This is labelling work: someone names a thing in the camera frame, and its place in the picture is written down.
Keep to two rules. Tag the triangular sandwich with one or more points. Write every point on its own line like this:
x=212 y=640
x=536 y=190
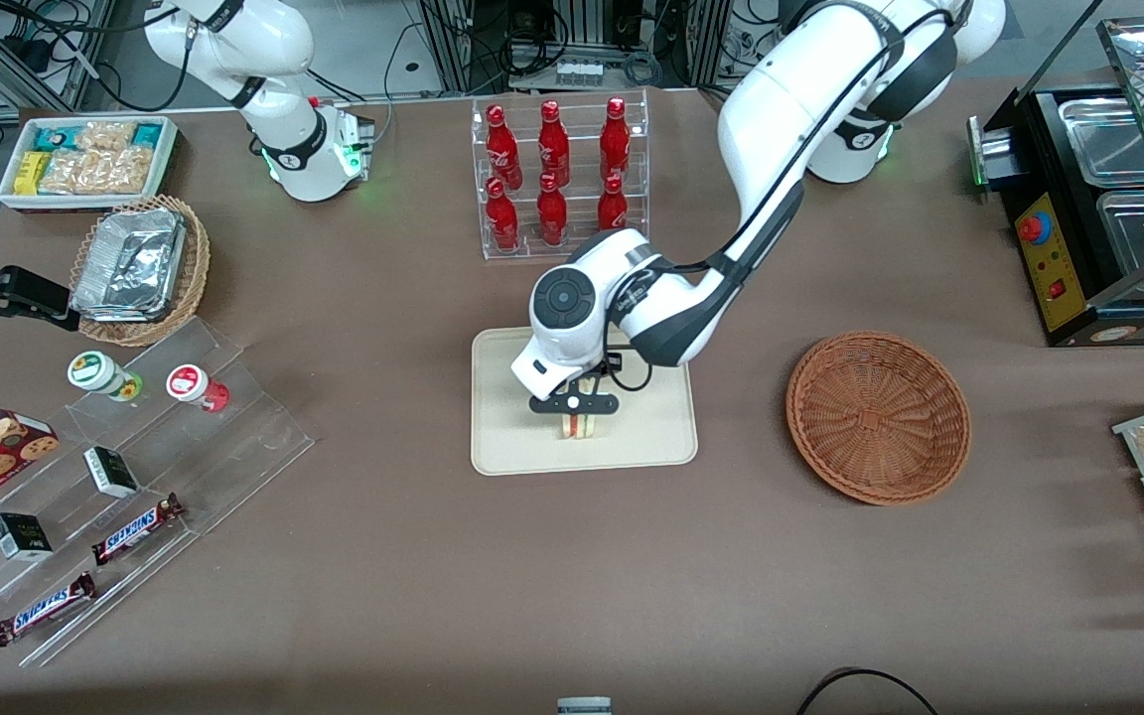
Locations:
x=578 y=427

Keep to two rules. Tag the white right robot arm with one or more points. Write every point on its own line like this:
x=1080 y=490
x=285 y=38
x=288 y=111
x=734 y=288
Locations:
x=284 y=60

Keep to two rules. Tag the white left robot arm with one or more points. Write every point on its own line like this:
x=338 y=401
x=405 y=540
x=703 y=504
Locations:
x=781 y=99

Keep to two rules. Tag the beige plastic tray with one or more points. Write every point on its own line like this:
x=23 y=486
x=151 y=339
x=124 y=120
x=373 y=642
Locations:
x=651 y=427

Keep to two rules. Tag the light wicker basket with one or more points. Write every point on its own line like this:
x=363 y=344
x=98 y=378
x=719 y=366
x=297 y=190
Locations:
x=197 y=263

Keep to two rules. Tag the brown wicker basket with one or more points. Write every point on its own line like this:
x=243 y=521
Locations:
x=880 y=417

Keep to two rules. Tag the green lid cup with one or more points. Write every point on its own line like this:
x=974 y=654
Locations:
x=95 y=370

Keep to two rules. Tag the white snack bin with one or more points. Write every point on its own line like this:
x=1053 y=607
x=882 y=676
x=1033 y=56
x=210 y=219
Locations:
x=8 y=197

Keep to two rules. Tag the aluminium foil container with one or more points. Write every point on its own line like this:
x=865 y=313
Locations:
x=130 y=263

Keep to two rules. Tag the yellow snack pack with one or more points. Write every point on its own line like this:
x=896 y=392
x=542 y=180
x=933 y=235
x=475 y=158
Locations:
x=31 y=174

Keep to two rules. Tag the large clear cracker bag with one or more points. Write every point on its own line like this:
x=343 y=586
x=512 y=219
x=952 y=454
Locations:
x=95 y=171

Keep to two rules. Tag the teal snack pack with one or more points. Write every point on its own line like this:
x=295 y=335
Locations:
x=147 y=135
x=56 y=136

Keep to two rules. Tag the red cola bottle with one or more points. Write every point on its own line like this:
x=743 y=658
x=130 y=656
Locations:
x=612 y=211
x=502 y=149
x=502 y=220
x=551 y=216
x=553 y=147
x=615 y=144

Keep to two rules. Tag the small clear cracker bag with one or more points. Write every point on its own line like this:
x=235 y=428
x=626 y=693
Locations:
x=105 y=135

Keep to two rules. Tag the red lid cup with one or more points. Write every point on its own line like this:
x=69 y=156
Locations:
x=190 y=383

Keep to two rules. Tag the clear acrylic bottle rack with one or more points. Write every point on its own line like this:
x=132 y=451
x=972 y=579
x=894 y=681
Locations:
x=582 y=204

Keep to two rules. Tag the small black box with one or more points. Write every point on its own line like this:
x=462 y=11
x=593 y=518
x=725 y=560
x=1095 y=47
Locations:
x=21 y=536
x=110 y=472

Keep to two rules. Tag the clear acrylic stepped shelf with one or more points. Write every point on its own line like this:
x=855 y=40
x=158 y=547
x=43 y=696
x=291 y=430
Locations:
x=234 y=447

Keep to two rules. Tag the brown Snickers bar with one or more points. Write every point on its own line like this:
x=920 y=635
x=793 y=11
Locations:
x=135 y=529
x=41 y=609

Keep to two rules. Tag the white power strip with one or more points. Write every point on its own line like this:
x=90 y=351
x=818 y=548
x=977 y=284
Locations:
x=579 y=73

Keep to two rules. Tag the black food warmer cabinet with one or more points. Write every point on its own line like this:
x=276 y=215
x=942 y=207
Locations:
x=1049 y=278

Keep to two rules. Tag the dark grey left wrist camera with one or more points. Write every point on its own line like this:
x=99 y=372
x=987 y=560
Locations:
x=572 y=403

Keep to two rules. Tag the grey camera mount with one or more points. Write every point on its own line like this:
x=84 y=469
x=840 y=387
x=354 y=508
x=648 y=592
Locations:
x=584 y=706

